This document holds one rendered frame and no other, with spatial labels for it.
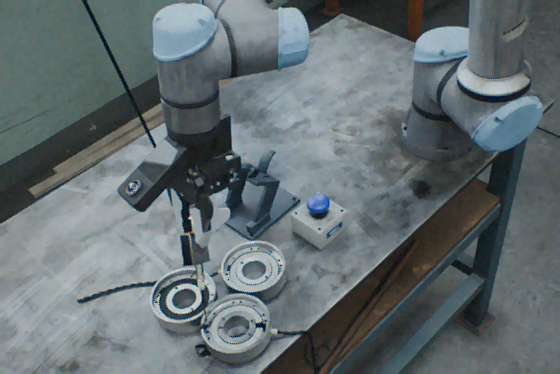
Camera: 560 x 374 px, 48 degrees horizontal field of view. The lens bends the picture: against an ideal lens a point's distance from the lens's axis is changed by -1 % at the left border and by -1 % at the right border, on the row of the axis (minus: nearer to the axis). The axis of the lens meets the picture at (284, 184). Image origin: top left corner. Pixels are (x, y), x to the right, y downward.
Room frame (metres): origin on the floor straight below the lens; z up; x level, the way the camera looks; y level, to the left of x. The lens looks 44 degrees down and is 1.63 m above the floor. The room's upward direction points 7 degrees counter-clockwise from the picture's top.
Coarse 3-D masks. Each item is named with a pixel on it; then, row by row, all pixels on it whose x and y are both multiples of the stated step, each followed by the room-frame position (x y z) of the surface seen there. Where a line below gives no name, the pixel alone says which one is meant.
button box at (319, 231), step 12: (336, 204) 0.75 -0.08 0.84; (300, 216) 0.74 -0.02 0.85; (312, 216) 0.73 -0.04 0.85; (324, 216) 0.73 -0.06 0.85; (336, 216) 0.73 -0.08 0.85; (300, 228) 0.73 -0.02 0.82; (312, 228) 0.71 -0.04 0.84; (324, 228) 0.70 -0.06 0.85; (336, 228) 0.72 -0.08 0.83; (312, 240) 0.71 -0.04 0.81; (324, 240) 0.70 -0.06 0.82
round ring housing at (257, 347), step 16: (224, 304) 0.59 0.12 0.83; (240, 304) 0.58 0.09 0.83; (256, 304) 0.58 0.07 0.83; (208, 320) 0.56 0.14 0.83; (224, 320) 0.56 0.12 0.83; (240, 320) 0.56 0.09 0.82; (208, 336) 0.53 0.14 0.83; (224, 336) 0.53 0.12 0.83; (224, 352) 0.49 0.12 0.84; (240, 352) 0.49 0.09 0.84; (256, 352) 0.50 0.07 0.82
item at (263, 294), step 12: (228, 252) 0.68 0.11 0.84; (240, 252) 0.69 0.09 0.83; (264, 252) 0.68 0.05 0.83; (276, 252) 0.67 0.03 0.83; (228, 264) 0.66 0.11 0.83; (240, 264) 0.66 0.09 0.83; (252, 264) 0.67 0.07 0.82; (264, 264) 0.66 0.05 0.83; (228, 276) 0.64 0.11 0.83; (240, 276) 0.64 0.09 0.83; (264, 276) 0.63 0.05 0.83; (228, 288) 0.62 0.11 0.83; (240, 288) 0.60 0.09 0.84; (264, 288) 0.60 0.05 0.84; (276, 288) 0.61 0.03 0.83; (264, 300) 0.60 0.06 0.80
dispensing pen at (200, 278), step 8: (192, 224) 0.65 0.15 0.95; (184, 240) 0.63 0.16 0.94; (184, 248) 0.62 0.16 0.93; (184, 256) 0.62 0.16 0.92; (184, 264) 0.61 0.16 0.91; (192, 264) 0.60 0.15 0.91; (200, 264) 0.61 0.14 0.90; (200, 272) 0.60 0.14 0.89; (200, 280) 0.59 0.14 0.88; (200, 288) 0.59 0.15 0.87
